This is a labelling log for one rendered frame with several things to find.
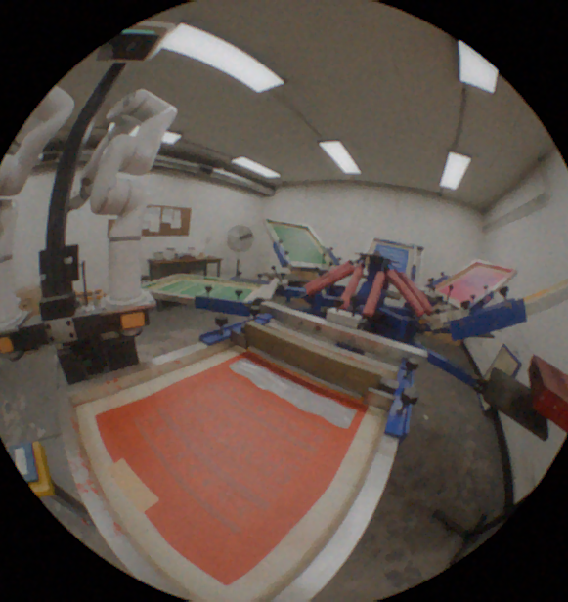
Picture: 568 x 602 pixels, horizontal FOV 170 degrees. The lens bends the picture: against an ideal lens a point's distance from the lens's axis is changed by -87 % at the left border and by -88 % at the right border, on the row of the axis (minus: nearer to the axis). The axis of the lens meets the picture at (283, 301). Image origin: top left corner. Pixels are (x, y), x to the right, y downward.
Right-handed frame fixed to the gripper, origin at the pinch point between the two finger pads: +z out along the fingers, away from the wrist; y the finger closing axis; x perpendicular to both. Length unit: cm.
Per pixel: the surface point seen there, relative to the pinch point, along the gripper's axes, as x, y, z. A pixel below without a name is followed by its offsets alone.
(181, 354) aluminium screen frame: -71, -7, -51
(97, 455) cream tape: -77, -41, -38
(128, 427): -77, -31, -43
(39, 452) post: -74, -50, -23
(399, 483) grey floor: -206, -8, -127
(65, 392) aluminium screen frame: -67, -33, -26
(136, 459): -80, -38, -46
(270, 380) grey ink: -83, -11, -73
